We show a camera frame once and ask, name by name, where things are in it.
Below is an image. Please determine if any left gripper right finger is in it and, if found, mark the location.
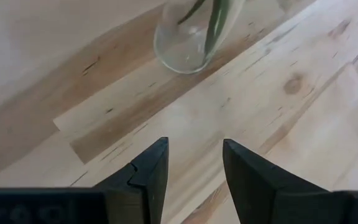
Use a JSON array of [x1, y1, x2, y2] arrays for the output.
[[223, 139, 351, 224]]

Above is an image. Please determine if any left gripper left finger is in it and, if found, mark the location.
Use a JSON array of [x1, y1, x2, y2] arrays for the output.
[[93, 137, 170, 224]]

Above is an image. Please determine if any orange artificial tulip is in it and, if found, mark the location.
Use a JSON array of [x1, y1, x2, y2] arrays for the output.
[[203, 0, 231, 60]]

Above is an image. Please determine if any clear glass vase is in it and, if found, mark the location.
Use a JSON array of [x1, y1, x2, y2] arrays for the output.
[[153, 0, 247, 75]]

